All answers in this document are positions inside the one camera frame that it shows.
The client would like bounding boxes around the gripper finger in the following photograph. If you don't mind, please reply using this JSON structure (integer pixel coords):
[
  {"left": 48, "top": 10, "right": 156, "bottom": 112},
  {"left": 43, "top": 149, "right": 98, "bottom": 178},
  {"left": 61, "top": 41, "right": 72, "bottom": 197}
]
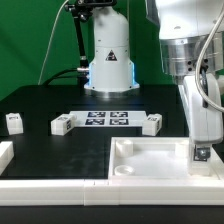
[{"left": 194, "top": 146, "right": 211, "bottom": 162}]

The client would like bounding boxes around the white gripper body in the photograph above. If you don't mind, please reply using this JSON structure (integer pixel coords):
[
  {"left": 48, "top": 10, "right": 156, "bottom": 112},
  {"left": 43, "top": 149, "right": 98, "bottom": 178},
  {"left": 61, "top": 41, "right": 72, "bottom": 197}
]
[{"left": 178, "top": 76, "right": 223, "bottom": 145}]

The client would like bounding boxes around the white square tabletop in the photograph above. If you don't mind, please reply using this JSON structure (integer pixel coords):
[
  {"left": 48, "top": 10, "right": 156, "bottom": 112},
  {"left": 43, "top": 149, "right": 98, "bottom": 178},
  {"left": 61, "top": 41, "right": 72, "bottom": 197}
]
[{"left": 108, "top": 137, "right": 224, "bottom": 181}]

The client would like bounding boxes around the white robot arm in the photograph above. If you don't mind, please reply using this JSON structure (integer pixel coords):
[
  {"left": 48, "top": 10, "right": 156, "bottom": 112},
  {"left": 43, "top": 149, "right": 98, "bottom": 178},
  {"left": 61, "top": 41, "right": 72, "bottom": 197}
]
[{"left": 85, "top": 0, "right": 224, "bottom": 162}]

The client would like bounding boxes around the white fiducial marker sheet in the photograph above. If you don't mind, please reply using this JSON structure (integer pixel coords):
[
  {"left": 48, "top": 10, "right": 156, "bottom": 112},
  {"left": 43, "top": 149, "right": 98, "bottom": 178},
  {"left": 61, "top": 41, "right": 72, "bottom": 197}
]
[{"left": 71, "top": 111, "right": 147, "bottom": 127}]

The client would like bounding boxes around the white U-shaped obstacle fence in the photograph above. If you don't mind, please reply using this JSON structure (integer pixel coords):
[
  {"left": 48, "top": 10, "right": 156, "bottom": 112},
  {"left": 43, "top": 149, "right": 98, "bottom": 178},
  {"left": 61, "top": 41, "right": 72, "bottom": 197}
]
[{"left": 0, "top": 139, "right": 224, "bottom": 207}]

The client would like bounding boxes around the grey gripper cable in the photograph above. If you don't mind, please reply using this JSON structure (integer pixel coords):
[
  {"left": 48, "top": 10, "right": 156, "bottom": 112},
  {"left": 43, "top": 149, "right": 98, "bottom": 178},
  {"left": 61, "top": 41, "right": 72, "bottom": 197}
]
[{"left": 195, "top": 13, "right": 224, "bottom": 114}]

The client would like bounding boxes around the black cable bundle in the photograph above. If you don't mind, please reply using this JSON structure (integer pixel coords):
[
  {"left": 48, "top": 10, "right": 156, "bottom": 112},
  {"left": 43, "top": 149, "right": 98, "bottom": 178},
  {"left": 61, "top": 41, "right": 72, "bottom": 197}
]
[{"left": 43, "top": 68, "right": 88, "bottom": 87}]

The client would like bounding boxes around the black camera stand pole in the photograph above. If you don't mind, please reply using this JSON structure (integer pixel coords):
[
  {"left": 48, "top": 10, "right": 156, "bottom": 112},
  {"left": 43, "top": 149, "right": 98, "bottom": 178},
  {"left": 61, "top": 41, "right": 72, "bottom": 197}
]
[{"left": 65, "top": 0, "right": 117, "bottom": 87}]

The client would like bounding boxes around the white cable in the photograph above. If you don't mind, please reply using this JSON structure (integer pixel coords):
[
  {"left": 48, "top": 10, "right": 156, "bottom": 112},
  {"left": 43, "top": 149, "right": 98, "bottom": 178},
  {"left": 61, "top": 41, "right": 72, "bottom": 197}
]
[{"left": 37, "top": 0, "right": 71, "bottom": 86}]

